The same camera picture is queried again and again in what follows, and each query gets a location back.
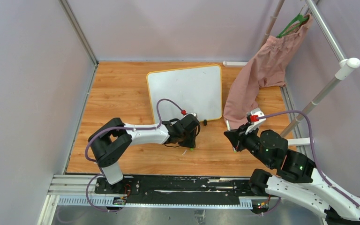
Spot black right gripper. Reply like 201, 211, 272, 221
225, 121, 273, 167

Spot yellow-framed whiteboard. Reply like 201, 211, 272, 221
146, 64, 223, 123

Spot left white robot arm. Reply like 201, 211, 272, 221
86, 113, 200, 194

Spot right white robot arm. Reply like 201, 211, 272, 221
224, 124, 360, 225

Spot pink cloth shorts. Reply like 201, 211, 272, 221
223, 14, 314, 129

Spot white metal clothes rack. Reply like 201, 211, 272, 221
223, 0, 360, 147

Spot green clothes hanger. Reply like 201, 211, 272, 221
276, 14, 309, 38

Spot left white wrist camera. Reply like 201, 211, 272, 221
189, 112, 198, 118

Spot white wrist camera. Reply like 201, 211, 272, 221
246, 108, 266, 134
189, 112, 198, 118

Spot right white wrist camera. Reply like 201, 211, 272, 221
246, 108, 266, 134

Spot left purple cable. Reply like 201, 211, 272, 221
84, 98, 188, 213

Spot purple cable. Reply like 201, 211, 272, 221
250, 110, 360, 225
84, 98, 188, 213

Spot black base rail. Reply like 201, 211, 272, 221
51, 173, 282, 215

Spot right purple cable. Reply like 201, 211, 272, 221
250, 110, 360, 225

